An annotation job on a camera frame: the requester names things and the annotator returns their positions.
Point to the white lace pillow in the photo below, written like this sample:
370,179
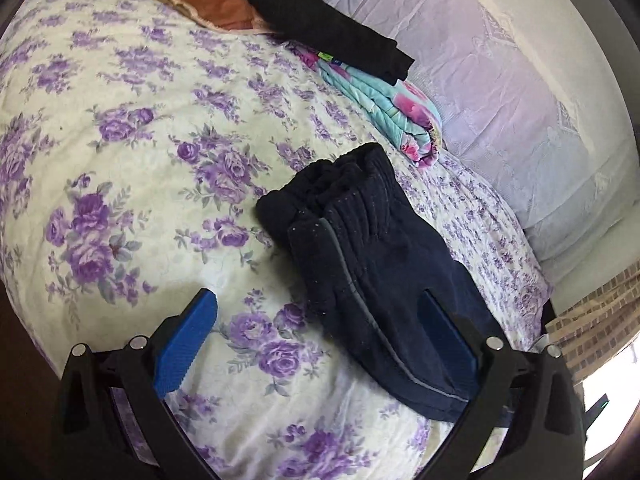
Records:
500,85

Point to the window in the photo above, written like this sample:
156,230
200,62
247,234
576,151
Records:
620,385

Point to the purple floral bed sheet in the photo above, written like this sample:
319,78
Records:
150,160

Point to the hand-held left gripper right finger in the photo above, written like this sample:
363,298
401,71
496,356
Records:
450,335

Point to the black folded garment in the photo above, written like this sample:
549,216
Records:
310,15

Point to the teal floral folded quilt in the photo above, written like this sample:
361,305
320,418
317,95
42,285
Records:
395,105

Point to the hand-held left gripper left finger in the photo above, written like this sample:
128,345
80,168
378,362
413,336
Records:
185,345

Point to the beige brick-pattern curtain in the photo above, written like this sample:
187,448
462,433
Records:
600,320

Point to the dark navy pants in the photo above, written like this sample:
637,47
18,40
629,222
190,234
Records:
380,270

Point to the orange pink cloth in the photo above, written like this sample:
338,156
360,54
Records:
220,10

